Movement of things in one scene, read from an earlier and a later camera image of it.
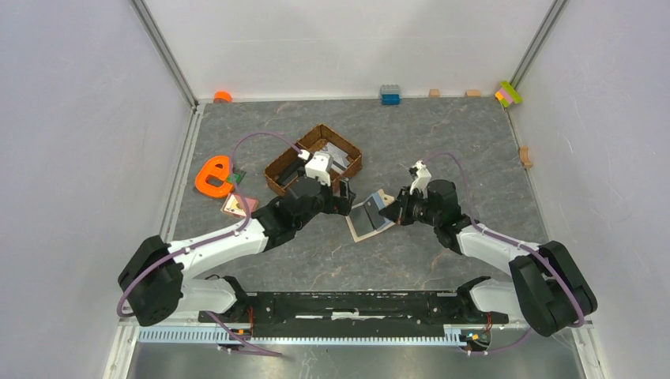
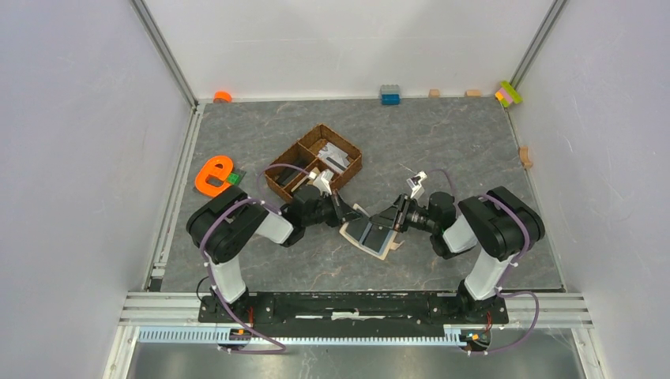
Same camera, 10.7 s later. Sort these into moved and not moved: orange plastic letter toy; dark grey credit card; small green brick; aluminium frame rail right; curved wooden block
Moved: dark grey credit card
Not moved: curved wooden block; small green brick; aluminium frame rail right; orange plastic letter toy
